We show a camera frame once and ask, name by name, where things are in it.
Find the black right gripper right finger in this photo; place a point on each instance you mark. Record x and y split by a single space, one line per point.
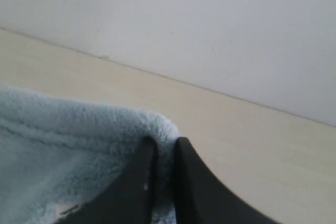
200 197

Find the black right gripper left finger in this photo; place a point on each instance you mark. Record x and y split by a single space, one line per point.
130 198

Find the light blue terry towel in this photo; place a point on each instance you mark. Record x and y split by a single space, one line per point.
58 154

